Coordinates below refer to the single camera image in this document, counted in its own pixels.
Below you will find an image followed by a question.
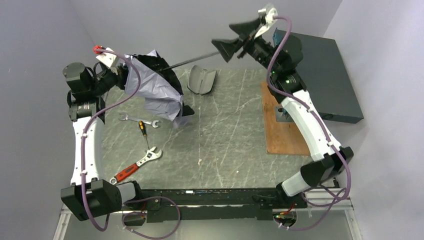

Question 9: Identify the red handled adjustable wrench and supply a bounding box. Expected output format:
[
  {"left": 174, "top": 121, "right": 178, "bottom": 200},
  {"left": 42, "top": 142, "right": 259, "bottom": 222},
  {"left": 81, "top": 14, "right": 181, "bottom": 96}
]
[{"left": 109, "top": 146, "right": 163, "bottom": 185}]

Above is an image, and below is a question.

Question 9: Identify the metal bracket on board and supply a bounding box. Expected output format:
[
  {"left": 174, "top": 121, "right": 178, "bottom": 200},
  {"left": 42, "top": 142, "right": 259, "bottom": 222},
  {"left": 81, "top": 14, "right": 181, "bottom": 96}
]
[{"left": 274, "top": 105, "right": 294, "bottom": 123}]

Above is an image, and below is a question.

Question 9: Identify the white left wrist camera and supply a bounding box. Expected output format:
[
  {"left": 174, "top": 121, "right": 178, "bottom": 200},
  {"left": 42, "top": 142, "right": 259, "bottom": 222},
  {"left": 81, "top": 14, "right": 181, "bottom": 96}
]
[{"left": 92, "top": 45, "right": 118, "bottom": 71}]

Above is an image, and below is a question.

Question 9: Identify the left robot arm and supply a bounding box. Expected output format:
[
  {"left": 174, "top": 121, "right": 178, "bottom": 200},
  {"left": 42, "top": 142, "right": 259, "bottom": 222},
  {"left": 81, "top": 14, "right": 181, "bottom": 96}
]
[{"left": 60, "top": 62, "right": 142, "bottom": 221}]

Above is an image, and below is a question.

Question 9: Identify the brown wooden board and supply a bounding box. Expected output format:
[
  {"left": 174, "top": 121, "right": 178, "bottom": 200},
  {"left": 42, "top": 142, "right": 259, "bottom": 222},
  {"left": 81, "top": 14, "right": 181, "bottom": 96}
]
[{"left": 260, "top": 81, "right": 310, "bottom": 156}]

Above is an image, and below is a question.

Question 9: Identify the dark teal flat box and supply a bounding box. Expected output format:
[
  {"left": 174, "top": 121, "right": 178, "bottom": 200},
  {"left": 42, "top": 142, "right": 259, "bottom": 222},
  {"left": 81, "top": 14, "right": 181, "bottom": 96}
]
[{"left": 275, "top": 32, "right": 364, "bottom": 124}]

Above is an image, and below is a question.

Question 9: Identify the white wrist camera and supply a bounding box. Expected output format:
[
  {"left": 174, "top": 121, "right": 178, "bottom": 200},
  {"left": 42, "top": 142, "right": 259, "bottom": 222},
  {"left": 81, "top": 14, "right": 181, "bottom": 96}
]
[
  {"left": 92, "top": 45, "right": 118, "bottom": 71},
  {"left": 254, "top": 3, "right": 278, "bottom": 39}
]

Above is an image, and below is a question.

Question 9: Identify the aluminium frame rail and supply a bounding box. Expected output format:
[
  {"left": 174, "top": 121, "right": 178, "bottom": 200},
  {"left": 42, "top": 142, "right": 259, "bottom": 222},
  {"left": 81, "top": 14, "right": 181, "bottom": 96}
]
[{"left": 52, "top": 188, "right": 363, "bottom": 240}]

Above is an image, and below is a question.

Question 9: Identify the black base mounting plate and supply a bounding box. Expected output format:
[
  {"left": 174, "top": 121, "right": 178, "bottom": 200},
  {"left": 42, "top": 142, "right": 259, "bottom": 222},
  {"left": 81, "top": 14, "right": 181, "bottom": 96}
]
[{"left": 122, "top": 187, "right": 308, "bottom": 223}]

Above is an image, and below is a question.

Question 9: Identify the black grey zippered case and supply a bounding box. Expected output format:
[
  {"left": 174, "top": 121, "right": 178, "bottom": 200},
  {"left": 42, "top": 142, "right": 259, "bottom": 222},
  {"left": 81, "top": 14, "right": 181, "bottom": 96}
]
[{"left": 187, "top": 65, "right": 217, "bottom": 95}]

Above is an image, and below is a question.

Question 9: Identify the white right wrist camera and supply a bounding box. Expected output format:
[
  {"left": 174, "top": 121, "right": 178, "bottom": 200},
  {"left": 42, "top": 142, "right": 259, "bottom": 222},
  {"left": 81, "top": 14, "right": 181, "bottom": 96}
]
[{"left": 254, "top": 3, "right": 278, "bottom": 39}]

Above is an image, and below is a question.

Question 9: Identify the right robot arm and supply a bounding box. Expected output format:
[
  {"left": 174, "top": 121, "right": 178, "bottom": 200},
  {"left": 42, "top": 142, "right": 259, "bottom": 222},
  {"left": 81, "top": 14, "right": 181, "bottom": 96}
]
[{"left": 211, "top": 17, "right": 354, "bottom": 197}]

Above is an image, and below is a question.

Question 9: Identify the silver open-end wrench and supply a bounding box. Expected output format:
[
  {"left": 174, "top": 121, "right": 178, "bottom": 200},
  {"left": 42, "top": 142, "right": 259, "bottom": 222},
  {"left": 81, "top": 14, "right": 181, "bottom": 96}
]
[{"left": 118, "top": 112, "right": 160, "bottom": 129}]

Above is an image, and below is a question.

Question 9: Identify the lilac folding umbrella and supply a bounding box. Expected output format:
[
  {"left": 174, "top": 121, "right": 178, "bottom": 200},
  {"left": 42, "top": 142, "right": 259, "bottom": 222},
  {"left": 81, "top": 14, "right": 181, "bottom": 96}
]
[{"left": 124, "top": 50, "right": 195, "bottom": 128}]

